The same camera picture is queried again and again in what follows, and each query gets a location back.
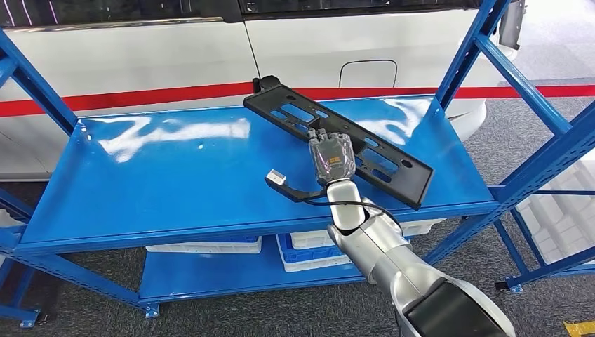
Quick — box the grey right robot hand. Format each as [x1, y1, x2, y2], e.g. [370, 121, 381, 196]
[307, 128, 357, 187]

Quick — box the black barrier post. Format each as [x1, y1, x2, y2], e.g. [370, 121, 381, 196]
[252, 75, 282, 94]

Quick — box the yellow floor tape square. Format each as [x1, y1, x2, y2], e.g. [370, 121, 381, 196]
[563, 321, 595, 337]

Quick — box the black plastic frame part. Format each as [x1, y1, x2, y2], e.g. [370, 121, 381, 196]
[242, 84, 434, 211]

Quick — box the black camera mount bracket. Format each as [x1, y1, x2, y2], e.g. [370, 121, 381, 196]
[264, 174, 331, 204]

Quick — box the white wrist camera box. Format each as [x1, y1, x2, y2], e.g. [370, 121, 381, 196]
[264, 168, 289, 190]

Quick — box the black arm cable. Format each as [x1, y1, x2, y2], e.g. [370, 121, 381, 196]
[304, 197, 404, 231]

